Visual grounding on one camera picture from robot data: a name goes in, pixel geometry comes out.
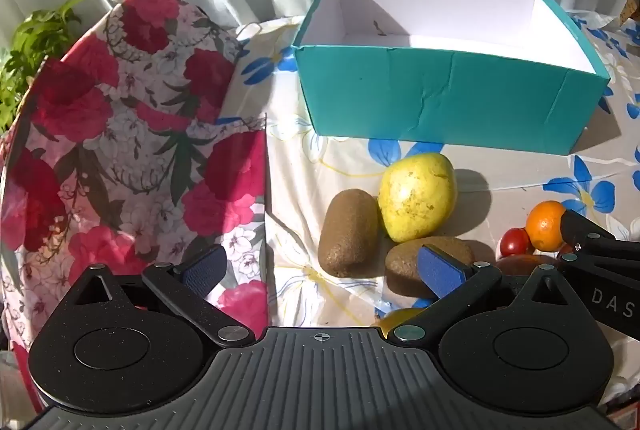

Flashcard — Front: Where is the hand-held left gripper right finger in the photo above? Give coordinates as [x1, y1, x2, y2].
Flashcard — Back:
[393, 244, 576, 347]

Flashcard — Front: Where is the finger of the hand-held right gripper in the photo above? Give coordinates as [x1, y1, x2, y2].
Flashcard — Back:
[560, 209, 640, 261]

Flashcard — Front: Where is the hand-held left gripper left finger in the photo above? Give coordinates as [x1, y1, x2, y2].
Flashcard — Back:
[71, 244, 256, 349]

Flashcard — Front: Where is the small orange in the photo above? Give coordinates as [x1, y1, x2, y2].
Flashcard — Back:
[525, 200, 568, 253]

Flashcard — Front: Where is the round brown kiwi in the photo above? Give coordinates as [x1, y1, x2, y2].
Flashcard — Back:
[384, 236, 475, 298]

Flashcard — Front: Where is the yellow lemon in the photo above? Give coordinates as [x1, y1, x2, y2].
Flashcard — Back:
[375, 308, 426, 337]

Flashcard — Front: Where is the red cherry tomato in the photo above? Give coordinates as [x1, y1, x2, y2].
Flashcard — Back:
[499, 228, 532, 257]

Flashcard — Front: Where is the dark red plum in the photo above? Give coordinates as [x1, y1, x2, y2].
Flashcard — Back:
[495, 254, 561, 277]

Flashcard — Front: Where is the yellow-green pear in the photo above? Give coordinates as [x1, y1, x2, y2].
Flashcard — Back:
[377, 153, 458, 244]

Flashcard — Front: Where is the long brown kiwi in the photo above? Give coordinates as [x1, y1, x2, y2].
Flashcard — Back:
[317, 189, 381, 277]

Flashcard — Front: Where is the blue flower printed sheet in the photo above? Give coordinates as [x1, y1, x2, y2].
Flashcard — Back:
[220, 10, 640, 411]

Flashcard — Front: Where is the red flower printed cushion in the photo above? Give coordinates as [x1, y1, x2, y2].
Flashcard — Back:
[0, 0, 272, 413]

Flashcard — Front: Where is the teal cardboard box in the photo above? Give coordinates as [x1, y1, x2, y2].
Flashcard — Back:
[292, 0, 612, 157]

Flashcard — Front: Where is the green leafy plant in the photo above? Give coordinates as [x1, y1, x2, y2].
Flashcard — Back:
[0, 0, 89, 131]

